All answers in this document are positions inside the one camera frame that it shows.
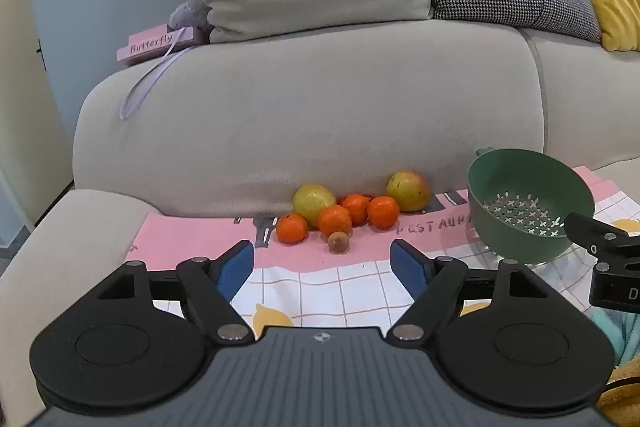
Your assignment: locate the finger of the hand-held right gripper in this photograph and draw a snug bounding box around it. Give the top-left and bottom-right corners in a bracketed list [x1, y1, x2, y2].
[564, 212, 640, 275]

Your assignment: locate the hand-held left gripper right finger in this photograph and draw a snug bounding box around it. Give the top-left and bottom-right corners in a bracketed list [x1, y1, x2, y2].
[389, 239, 551, 344]

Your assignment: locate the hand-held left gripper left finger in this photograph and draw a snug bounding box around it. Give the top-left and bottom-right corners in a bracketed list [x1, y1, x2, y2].
[95, 240, 256, 344]

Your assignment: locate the orange tangerine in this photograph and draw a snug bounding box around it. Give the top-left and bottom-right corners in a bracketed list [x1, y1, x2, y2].
[317, 204, 353, 238]
[276, 213, 309, 244]
[367, 195, 401, 229]
[341, 194, 372, 226]

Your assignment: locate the green plastic colander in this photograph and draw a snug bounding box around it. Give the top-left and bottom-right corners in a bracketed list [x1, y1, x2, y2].
[467, 148, 596, 266]

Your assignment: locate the teal cloth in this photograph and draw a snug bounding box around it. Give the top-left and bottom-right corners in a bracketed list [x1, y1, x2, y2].
[590, 306, 640, 368]

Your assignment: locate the pink checked printed cloth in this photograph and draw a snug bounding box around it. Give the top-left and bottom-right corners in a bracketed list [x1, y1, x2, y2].
[127, 164, 640, 358]

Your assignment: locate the yellow fuzzy cloth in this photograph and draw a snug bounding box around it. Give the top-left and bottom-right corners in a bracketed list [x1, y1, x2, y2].
[597, 361, 640, 427]

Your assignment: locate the beige fabric sofa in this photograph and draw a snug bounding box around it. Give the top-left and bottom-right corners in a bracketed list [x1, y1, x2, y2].
[0, 14, 640, 427]

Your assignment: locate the lilac ribbon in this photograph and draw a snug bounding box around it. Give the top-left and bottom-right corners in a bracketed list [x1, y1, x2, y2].
[119, 27, 191, 121]

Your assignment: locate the pink box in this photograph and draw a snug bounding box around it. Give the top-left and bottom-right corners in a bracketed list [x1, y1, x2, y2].
[116, 23, 197, 66]

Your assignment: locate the purple plush toy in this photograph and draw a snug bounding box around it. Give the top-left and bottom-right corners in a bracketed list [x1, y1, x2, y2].
[169, 0, 212, 32]

